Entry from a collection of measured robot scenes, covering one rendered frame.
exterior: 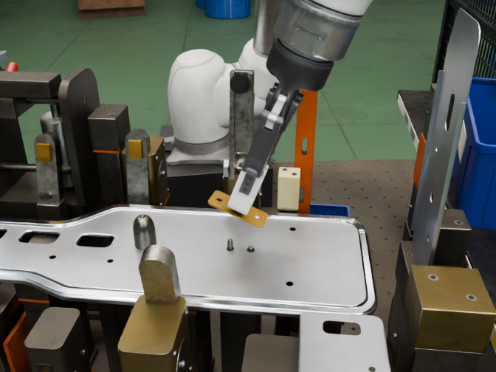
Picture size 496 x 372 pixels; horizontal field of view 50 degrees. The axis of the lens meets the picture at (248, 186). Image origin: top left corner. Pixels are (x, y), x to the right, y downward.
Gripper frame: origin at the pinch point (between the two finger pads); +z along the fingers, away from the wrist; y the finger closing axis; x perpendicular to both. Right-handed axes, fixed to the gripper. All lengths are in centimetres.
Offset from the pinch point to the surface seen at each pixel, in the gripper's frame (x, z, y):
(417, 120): 24, -2, -50
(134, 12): -264, 188, -584
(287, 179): 4.5, 2.9, -11.6
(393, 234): 34, 29, -57
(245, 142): -4.2, 1.2, -14.0
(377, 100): 41, 92, -353
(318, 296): 14.4, 6.3, 7.0
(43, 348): -13.0, 17.7, 23.4
